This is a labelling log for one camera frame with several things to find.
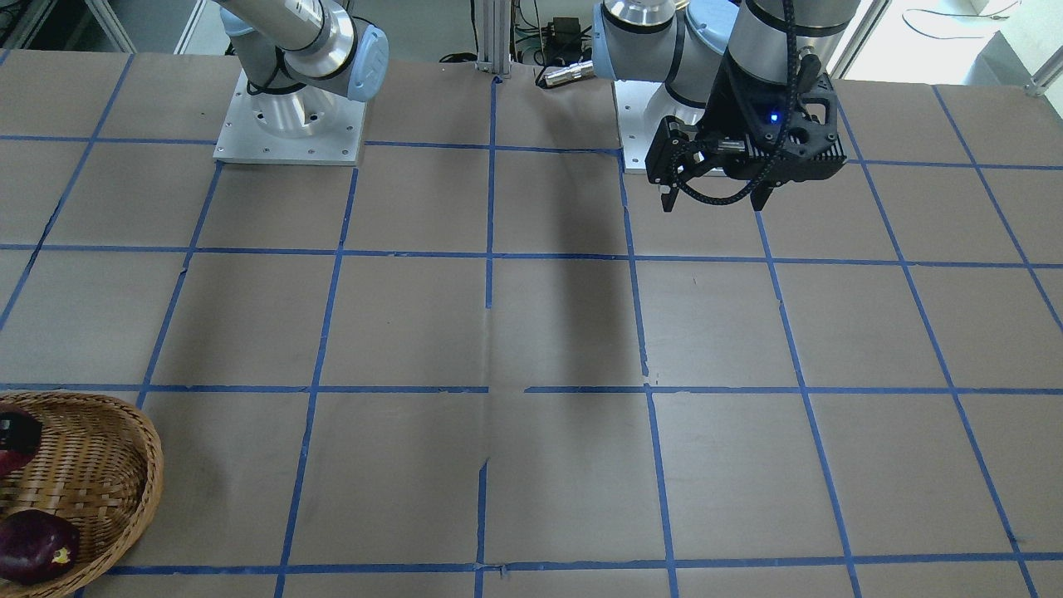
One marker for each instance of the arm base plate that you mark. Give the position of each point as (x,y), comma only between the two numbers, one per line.
(307,127)
(640,106)

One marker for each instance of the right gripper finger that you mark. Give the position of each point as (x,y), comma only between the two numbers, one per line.
(20,430)

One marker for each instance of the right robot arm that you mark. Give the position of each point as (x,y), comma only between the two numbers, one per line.
(130,260)

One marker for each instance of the dark red apple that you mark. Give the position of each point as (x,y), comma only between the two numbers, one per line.
(37,547)

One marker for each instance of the aluminium frame post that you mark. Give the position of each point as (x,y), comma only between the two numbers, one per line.
(493,28)

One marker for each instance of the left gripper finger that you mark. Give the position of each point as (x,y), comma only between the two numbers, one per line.
(675,157)

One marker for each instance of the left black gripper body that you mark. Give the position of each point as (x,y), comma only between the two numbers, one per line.
(732,104)

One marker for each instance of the wicker basket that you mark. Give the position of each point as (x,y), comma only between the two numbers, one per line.
(100,465)

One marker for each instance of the red yellow apple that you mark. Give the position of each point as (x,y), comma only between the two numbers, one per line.
(13,460)

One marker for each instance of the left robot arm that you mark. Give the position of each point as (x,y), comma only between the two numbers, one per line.
(683,47)

